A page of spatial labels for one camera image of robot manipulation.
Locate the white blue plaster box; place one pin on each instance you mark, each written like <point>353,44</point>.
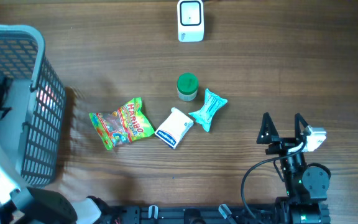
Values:
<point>173,129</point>

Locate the teal tissue packet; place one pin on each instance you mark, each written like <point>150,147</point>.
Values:
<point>212,103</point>

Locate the green lid plastic jar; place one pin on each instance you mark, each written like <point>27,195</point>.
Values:
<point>187,86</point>

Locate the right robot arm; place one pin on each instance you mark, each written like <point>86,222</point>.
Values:
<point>306,184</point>

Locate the Haribo gummy candy bag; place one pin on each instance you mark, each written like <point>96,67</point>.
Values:
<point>122,126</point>

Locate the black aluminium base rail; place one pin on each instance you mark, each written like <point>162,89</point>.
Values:
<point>264,213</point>

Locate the grey plastic shopping basket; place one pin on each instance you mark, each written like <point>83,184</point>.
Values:
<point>32,104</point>

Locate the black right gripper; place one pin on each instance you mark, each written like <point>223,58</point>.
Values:
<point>287,143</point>

